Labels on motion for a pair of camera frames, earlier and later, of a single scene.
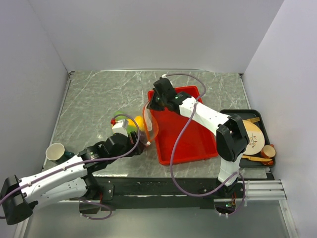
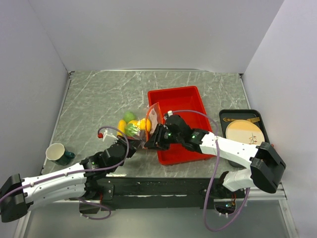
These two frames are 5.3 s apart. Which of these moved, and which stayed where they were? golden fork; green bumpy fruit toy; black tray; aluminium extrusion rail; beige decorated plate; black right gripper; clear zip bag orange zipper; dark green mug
Moved: green bumpy fruit toy; clear zip bag orange zipper; black right gripper
Stayed: black tray; golden fork; aluminium extrusion rail; dark green mug; beige decorated plate
